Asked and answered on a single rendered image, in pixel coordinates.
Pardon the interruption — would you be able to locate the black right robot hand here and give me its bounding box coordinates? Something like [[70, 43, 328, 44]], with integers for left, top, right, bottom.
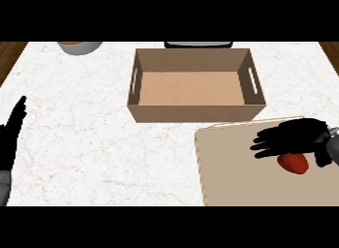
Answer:
[[249, 117, 334, 169]]

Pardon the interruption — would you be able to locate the red bell pepper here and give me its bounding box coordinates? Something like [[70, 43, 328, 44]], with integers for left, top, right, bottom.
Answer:
[[277, 152, 311, 175]]

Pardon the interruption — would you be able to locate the beige tray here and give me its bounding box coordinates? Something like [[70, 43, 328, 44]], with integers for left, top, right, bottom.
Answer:
[[193, 115, 339, 207]]

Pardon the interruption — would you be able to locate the brown cardboard box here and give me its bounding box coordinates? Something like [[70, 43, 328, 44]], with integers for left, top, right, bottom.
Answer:
[[125, 47, 266, 124]]

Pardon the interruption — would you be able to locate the grey bowl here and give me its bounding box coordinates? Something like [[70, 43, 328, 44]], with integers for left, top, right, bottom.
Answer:
[[56, 41, 104, 56]]

